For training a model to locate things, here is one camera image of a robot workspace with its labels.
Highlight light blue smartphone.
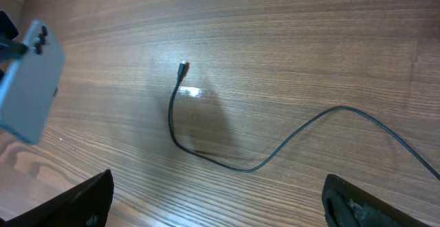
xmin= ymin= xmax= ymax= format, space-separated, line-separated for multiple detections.
xmin=1 ymin=20 xmax=66 ymax=144

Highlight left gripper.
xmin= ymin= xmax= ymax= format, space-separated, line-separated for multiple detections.
xmin=1 ymin=10 xmax=28 ymax=63

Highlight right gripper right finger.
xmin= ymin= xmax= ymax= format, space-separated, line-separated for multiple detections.
xmin=322 ymin=174 xmax=429 ymax=227

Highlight black USB charging cable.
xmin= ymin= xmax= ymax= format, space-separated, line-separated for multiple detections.
xmin=167 ymin=60 xmax=440 ymax=182

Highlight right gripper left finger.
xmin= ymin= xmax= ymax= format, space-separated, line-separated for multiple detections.
xmin=1 ymin=169 xmax=114 ymax=227

